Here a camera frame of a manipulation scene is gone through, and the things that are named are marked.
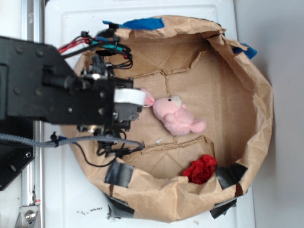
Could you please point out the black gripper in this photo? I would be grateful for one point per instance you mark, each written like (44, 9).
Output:
(122, 116)

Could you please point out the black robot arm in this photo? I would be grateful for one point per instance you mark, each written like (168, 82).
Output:
(37, 82)

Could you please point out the pink plush bunny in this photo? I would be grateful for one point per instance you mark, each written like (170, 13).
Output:
(172, 112)

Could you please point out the red crumpled cloth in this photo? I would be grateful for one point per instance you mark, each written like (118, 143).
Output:
(201, 170)

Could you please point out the brown paper bag bin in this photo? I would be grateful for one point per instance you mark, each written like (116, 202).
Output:
(216, 80)

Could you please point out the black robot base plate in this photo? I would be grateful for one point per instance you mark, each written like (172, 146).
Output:
(14, 156)

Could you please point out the aluminium frame rail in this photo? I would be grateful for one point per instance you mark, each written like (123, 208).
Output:
(32, 184)

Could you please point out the metal corner bracket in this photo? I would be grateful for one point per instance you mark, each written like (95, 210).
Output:
(28, 217)

